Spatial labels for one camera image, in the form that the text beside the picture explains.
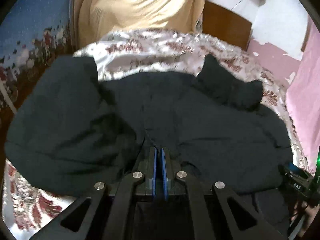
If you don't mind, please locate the dark green large garment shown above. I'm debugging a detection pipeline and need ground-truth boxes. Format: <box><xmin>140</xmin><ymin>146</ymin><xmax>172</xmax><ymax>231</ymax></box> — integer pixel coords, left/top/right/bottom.
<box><xmin>4</xmin><ymin>54</ymin><xmax>294</xmax><ymax>240</ymax></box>

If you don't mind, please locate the person's right hand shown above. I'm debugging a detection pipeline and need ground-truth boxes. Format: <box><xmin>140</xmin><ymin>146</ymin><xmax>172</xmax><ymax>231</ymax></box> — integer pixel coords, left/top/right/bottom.
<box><xmin>291</xmin><ymin>201</ymin><xmax>319</xmax><ymax>239</ymax></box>

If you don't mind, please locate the floral satin bedspread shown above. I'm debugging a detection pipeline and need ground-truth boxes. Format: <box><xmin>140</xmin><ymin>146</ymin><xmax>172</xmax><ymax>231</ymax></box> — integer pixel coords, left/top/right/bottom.
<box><xmin>2</xmin><ymin>29</ymin><xmax>309</xmax><ymax>239</ymax></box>

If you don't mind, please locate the pink curtain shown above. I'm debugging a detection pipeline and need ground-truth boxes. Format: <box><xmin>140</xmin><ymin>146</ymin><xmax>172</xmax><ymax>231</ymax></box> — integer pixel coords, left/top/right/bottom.
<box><xmin>286</xmin><ymin>23</ymin><xmax>319</xmax><ymax>173</ymax></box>

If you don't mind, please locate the brown wooden headboard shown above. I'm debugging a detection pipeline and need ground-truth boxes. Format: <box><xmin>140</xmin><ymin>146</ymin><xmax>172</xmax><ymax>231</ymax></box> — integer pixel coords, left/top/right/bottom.
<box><xmin>202</xmin><ymin>1</ymin><xmax>252</xmax><ymax>51</ymax></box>

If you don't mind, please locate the blue patterned cartoon fabric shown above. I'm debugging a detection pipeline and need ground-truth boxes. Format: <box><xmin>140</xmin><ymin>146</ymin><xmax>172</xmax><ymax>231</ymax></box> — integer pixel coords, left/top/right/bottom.
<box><xmin>0</xmin><ymin>0</ymin><xmax>75</xmax><ymax>136</ymax></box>

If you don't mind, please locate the beige draped cloth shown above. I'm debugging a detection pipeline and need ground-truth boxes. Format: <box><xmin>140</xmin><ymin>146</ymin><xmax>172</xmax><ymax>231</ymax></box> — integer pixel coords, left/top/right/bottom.
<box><xmin>74</xmin><ymin>0</ymin><xmax>205</xmax><ymax>48</ymax></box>

